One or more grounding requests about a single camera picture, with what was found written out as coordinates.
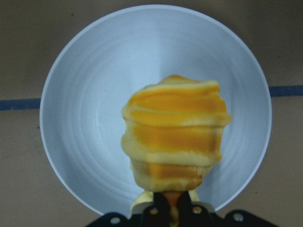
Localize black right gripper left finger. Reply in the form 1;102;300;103
87;192;170;227

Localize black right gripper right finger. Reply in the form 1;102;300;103
177;192;276;227

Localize orange striped bread roll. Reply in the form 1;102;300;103
121;75;232;226

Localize blue plate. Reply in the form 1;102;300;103
40;5;272;215

